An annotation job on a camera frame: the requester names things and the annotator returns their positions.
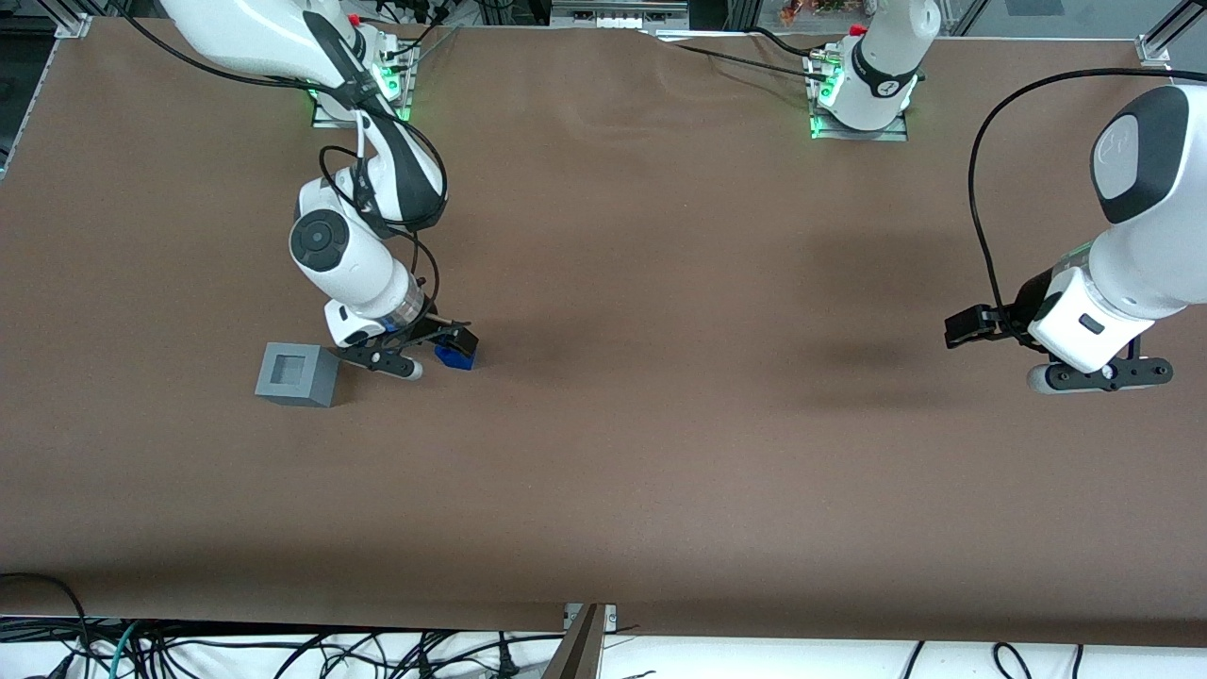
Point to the black right wrist camera bar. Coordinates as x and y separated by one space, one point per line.
382 362

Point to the blue plastic part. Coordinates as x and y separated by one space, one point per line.
457 359

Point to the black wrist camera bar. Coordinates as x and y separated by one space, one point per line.
1108 373
382 362

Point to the aluminium table edge rail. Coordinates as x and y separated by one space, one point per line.
71 26

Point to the silver metal device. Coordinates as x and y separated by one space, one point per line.
613 17

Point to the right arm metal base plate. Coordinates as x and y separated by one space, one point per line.
325 122

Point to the gray cube base with hole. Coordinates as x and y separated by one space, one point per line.
325 372

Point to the aluminium profile beam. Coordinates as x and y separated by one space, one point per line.
580 651

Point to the aluminium frame corner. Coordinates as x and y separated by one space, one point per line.
1155 49

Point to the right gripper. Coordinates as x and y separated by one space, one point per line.
434 327

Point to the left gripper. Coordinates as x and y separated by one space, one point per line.
1029 301

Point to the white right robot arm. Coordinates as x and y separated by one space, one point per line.
349 264

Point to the black left wrist camera bar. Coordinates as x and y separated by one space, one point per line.
1108 373

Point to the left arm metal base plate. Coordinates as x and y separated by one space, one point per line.
896 135

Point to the table cover sheet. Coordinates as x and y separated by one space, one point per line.
660 424

